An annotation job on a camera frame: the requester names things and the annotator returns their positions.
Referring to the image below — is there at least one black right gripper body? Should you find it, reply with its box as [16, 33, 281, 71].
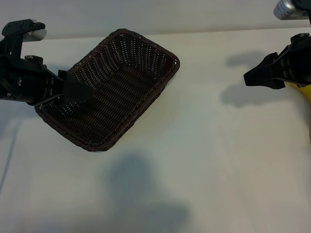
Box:
[281, 33, 311, 87]

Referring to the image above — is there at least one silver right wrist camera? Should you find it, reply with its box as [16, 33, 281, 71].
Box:
[273, 0, 311, 20]

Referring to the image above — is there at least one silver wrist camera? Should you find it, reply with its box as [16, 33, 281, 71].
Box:
[273, 0, 311, 20]
[1, 18, 47, 59]

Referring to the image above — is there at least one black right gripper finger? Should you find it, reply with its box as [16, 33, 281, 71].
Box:
[243, 52, 284, 86]
[267, 81, 286, 90]

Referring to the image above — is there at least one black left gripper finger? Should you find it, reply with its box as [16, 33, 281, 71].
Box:
[57, 69, 94, 101]
[56, 98, 81, 107]

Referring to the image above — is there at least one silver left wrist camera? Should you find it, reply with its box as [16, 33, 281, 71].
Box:
[1, 18, 47, 59]

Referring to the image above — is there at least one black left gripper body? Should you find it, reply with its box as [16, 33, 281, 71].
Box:
[0, 54, 65, 107]

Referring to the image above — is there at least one dark brown wicker basket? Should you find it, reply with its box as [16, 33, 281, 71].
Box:
[35, 28, 181, 152]

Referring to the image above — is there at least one yellow banana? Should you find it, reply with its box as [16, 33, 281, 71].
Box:
[286, 82, 311, 110]

